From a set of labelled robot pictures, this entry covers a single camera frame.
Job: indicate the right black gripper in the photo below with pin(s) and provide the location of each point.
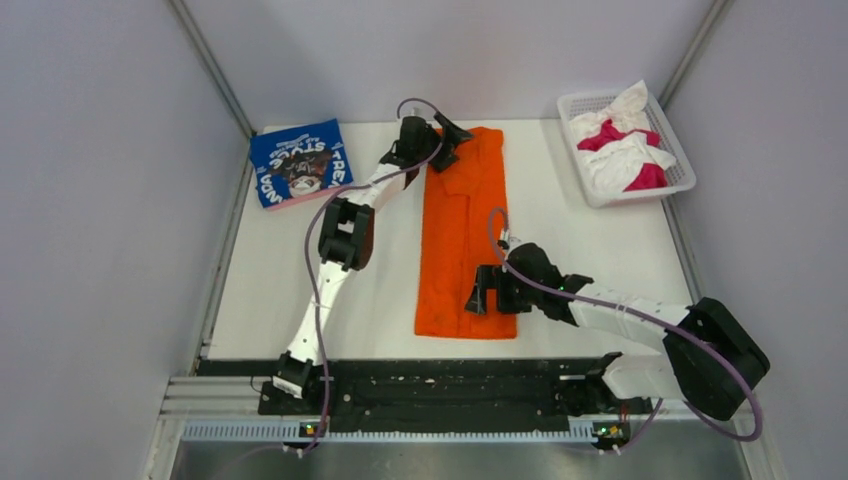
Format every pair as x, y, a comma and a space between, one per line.
493, 276

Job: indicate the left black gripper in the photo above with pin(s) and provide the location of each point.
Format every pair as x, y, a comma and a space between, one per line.
452, 136

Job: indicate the orange t-shirt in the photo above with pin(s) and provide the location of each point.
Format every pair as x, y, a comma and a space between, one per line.
456, 206

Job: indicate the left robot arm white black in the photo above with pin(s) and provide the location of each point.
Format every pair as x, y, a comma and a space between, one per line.
346, 239

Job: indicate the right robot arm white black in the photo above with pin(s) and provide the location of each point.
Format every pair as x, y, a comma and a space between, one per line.
700, 353

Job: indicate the folded blue printed t-shirt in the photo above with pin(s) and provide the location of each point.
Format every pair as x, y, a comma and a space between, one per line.
296, 161

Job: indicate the folded pink t-shirt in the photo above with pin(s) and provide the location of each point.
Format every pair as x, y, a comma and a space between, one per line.
322, 193

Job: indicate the white and pink crumpled t-shirt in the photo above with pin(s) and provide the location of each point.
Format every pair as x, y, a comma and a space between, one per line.
618, 148

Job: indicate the white plastic basket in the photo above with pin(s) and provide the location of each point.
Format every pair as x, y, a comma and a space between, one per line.
681, 177

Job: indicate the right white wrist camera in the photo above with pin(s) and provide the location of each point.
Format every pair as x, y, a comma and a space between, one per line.
508, 242

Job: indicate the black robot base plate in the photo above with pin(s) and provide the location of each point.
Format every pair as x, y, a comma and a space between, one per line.
446, 396

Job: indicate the aluminium rail frame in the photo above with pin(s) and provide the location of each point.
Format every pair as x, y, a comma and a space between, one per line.
226, 408

